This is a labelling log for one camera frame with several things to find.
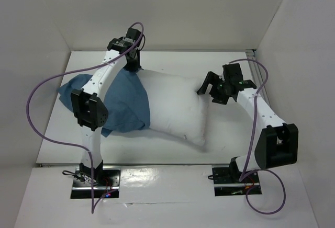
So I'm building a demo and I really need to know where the blue fabric pillowcase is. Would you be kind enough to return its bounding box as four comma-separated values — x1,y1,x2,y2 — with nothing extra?
57,68,152,139

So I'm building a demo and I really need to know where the white pillow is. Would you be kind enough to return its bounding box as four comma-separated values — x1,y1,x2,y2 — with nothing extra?
138,70,209,146

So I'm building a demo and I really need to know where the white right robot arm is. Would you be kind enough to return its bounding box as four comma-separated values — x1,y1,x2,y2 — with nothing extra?
197,63,298,183

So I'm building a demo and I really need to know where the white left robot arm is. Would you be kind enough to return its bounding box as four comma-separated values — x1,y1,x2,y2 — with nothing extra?
71,27,143,186

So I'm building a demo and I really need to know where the aluminium frame rail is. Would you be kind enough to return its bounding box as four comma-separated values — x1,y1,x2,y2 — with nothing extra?
245,49,264,87

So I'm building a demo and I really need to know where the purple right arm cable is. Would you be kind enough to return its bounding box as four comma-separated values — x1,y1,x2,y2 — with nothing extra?
227,59,286,215

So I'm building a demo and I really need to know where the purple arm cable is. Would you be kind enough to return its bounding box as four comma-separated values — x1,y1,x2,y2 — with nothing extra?
26,22,146,214
227,59,286,215

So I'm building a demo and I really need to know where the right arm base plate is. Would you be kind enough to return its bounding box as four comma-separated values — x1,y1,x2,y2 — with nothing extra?
207,167,262,197

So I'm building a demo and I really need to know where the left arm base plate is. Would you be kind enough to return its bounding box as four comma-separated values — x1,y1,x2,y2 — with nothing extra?
62,167,121,199

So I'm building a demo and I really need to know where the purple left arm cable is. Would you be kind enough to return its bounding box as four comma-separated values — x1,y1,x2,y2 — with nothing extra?
26,22,146,214

